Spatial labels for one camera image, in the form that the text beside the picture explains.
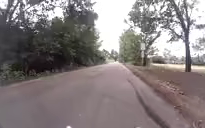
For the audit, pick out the green bushy tree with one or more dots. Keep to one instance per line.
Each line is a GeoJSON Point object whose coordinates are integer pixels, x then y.
{"type": "Point", "coordinates": [129, 46]}

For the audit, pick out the grey asphalt road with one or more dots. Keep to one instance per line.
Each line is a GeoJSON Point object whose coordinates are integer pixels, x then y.
{"type": "Point", "coordinates": [96, 96]}

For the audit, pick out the sign on pole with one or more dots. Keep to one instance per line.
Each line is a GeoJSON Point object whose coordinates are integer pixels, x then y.
{"type": "Point", "coordinates": [142, 50]}

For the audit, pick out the leafy tree with forked trunk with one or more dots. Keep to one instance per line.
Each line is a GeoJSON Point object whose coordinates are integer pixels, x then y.
{"type": "Point", "coordinates": [146, 36]}

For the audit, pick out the dense wood of trees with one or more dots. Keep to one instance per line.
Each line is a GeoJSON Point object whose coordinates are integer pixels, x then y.
{"type": "Point", "coordinates": [46, 43]}

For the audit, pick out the grassy roadside strip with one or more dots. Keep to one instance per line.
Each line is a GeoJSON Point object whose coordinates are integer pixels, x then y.
{"type": "Point", "coordinates": [30, 77]}

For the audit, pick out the pale dry grass field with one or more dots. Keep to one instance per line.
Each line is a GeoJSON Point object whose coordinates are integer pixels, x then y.
{"type": "Point", "coordinates": [186, 67]}

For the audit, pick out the tall dark-trunked tree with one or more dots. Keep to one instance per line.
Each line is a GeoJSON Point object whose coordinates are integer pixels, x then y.
{"type": "Point", "coordinates": [188, 53]}

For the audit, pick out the brown dirt verge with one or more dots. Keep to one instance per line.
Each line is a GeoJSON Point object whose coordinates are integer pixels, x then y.
{"type": "Point", "coordinates": [186, 90]}

